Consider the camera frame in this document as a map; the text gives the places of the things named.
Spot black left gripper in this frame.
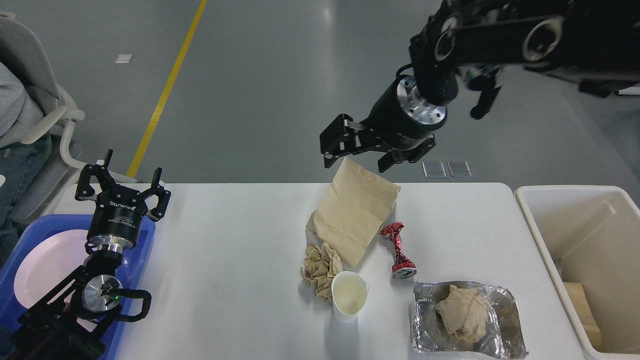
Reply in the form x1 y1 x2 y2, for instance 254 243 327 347
74 149 172 253

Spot grey office chair left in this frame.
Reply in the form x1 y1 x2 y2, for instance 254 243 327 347
0 11 85 226

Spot crushed red can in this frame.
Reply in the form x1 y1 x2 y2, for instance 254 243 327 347
380 221 418 280

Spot floor plate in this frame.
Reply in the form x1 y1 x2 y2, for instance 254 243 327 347
422 161 448 179
446 161 473 178

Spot right floor plate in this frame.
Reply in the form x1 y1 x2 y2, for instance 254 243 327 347
446 161 473 178

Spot white paper cup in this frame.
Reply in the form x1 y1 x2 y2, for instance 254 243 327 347
331 270 370 324

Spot large brown paper bag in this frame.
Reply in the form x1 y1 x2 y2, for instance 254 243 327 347
306 157 402 268

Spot pink plate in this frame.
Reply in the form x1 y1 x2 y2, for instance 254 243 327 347
13 228 88 309

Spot brown napkin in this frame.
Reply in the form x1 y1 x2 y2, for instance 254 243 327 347
301 241 343 302

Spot brown paper wad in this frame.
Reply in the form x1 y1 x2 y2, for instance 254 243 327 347
435 284 490 344

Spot seated person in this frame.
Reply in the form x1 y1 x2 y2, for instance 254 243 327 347
0 64 51 265

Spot silver foil wrapper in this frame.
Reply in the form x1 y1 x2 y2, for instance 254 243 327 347
411 280 528 360

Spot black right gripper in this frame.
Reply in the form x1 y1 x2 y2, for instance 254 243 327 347
320 75 447 173

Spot blue plastic tray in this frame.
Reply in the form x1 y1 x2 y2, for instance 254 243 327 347
0 214 156 360

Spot white floor tag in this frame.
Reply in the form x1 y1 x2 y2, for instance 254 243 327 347
114 54 134 64

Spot white bar on floor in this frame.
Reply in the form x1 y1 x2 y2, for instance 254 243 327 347
617 84 640 96

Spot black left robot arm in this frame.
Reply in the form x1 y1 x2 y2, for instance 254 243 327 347
7 149 171 360

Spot left floor plate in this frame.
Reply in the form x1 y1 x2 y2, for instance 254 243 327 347
422 161 448 179

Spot white plastic bin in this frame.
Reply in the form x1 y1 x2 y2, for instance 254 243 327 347
514 185 640 360

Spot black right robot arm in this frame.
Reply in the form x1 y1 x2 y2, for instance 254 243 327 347
319 0 640 173

